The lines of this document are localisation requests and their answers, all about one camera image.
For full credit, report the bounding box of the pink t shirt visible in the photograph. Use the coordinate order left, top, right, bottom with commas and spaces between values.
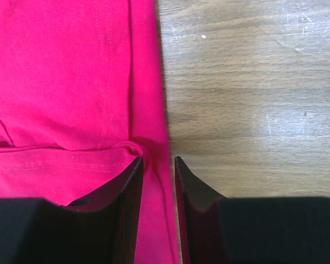
0, 1, 179, 263

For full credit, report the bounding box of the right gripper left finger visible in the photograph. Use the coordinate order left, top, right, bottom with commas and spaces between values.
0, 157, 144, 263

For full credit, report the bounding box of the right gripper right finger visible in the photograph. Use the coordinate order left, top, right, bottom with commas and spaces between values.
174, 157, 330, 263

